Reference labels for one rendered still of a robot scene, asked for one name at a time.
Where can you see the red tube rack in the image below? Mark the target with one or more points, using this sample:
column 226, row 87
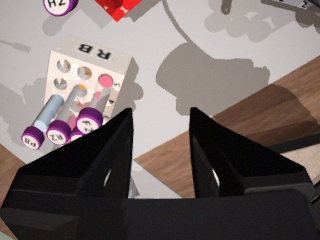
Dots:
column 116, row 9

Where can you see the cream square panel with done button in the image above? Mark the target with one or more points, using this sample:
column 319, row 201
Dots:
column 132, row 189

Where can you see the white tube rack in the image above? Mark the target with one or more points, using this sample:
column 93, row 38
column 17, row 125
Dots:
column 96, row 58

